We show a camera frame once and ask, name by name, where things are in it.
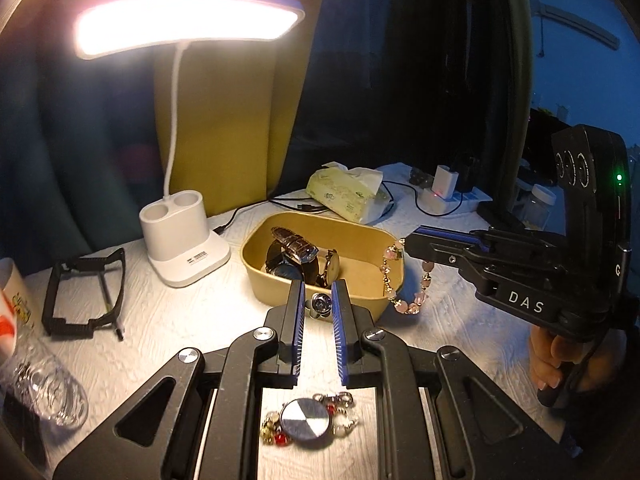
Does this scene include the silver rose ring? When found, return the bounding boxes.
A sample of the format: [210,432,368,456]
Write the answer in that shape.
[306,293,334,320]

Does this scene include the black frame eyeglasses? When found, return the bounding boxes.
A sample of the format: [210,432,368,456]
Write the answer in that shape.
[41,247,127,342]

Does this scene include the black strap wristwatch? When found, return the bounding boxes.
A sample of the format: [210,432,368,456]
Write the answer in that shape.
[264,244,307,282]

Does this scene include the charm bracelet with red beads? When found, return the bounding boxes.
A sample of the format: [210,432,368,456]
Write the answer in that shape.
[260,392,361,447]

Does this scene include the white power strip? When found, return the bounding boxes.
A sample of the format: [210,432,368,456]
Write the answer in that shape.
[416,187,495,219]

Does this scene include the yellow-green tissue pack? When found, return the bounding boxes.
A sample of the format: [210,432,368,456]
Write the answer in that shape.
[305,161,397,225]

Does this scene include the dark flat object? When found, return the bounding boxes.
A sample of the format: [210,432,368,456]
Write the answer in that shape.
[0,390,48,468]

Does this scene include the pink bead bracelet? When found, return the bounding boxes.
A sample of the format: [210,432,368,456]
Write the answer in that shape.
[381,239,437,316]

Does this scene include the clear jar with white lid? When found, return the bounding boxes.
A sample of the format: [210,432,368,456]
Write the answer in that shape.
[527,184,555,228]

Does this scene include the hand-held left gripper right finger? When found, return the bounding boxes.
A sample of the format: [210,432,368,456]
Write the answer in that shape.
[331,280,583,480]

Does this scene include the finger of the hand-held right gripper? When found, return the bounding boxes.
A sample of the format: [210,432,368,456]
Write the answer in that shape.
[412,226,493,250]
[403,234,482,277]

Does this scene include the black lamp cable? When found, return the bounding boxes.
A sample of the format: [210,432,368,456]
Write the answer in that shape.
[214,199,275,236]

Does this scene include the dark curved frame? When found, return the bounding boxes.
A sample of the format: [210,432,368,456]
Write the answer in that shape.
[477,0,533,233]

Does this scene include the black charger plug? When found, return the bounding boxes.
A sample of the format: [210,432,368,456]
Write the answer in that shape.
[452,155,482,194]

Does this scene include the white desk lamp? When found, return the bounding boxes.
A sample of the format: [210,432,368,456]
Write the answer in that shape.
[75,0,307,289]

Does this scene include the clear plastic bottle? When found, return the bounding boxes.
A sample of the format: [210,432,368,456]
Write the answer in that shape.
[0,337,90,431]

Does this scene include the person's right hand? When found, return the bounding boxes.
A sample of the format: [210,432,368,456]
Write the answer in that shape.
[530,327,566,391]

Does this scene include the beige oval storage box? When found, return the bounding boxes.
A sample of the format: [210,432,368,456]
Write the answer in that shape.
[240,211,407,324]

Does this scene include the brown strap wristwatch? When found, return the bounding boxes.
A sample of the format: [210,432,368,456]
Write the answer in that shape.
[270,226,319,264]

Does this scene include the white charger plug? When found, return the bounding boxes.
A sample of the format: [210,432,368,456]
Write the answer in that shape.
[432,164,462,199]

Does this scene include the black power cable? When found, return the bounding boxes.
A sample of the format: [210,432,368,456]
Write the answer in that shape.
[270,180,441,217]

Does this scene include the gold case wristwatch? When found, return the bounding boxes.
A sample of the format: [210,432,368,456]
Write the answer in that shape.
[319,249,342,287]

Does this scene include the white printed mug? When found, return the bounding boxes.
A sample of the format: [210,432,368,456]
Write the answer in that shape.
[0,257,43,361]

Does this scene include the yellow chair back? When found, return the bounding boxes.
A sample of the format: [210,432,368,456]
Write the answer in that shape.
[151,0,328,218]

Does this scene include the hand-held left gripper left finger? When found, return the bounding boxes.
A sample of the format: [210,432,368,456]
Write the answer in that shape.
[52,280,306,480]

